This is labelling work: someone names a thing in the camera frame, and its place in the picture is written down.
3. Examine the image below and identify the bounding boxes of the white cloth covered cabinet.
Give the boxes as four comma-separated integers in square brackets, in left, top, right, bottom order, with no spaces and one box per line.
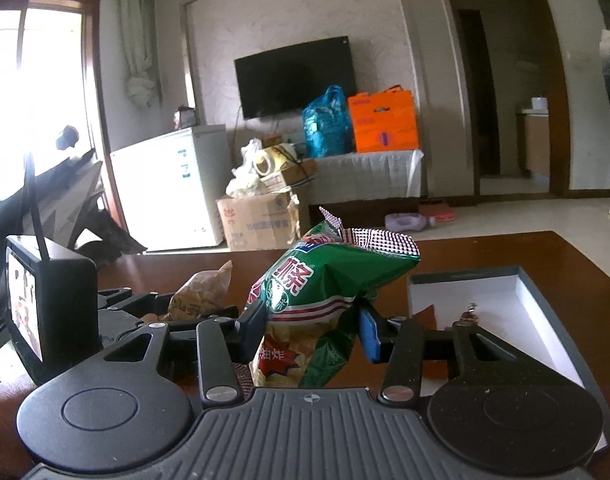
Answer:
[311,150,424,205]

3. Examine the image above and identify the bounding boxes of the blue plastic bag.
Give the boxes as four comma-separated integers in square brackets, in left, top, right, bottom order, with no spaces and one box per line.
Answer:
[302,84,354,158]

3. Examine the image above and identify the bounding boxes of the black wall television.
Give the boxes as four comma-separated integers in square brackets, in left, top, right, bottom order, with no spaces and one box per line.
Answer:
[235,36,357,119]

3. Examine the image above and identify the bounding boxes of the white curtain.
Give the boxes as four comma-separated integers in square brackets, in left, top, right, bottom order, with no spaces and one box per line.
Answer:
[118,0,157,108]

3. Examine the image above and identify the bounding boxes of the white chest freezer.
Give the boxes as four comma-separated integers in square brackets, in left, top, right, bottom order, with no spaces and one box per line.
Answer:
[111,125,233,252]

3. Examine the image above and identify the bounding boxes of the brown cardboard box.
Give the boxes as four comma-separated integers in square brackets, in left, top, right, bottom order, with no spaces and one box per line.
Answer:
[217,191,301,252]

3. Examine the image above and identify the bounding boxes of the brown candy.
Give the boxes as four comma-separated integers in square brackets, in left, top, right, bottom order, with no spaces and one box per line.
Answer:
[459,302,479,324]

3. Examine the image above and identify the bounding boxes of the small box with tape rolls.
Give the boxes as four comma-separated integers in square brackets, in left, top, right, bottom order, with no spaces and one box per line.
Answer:
[226,139,317,198]

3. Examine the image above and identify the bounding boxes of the grey shallow box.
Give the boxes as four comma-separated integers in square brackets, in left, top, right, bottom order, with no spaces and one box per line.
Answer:
[407,266,610,452]

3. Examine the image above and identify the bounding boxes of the red snack packet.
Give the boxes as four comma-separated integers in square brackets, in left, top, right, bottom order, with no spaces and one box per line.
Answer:
[412,304,437,330]

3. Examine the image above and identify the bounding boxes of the green chips bag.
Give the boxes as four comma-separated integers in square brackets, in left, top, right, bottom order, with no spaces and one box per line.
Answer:
[247,208,421,388]

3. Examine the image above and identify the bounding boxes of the left human hand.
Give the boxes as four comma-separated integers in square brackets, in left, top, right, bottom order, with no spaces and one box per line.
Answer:
[0,377,36,479]

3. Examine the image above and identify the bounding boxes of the purple detergent bottle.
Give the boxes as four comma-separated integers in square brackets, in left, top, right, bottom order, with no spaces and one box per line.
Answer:
[384,212,436,233]

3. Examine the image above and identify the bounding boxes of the yellow nut snack bag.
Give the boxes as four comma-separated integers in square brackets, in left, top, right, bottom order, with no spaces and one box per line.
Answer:
[159,261,233,322]

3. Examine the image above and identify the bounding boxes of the orange cardboard box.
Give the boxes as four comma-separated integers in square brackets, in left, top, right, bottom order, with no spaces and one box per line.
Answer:
[347,86,420,153]

